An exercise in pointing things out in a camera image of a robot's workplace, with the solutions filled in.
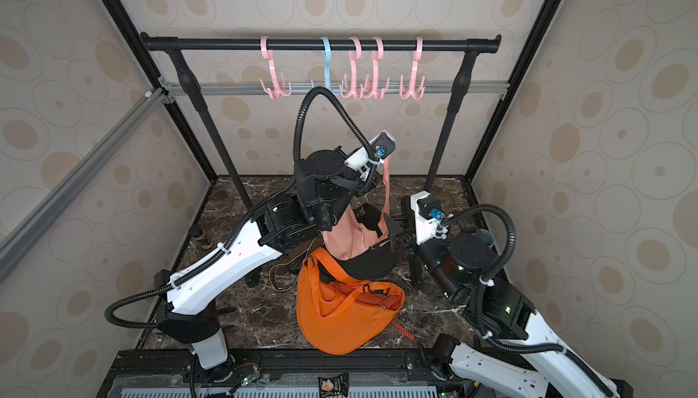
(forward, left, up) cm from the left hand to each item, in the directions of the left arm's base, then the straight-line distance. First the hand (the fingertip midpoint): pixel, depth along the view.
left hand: (373, 141), depth 53 cm
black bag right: (-5, -3, -42) cm, 43 cm away
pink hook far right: (+105, -33, -46) cm, 120 cm away
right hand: (-8, -8, -11) cm, 16 cm away
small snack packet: (-36, +7, -51) cm, 62 cm away
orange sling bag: (-19, +7, -48) cm, 52 cm away
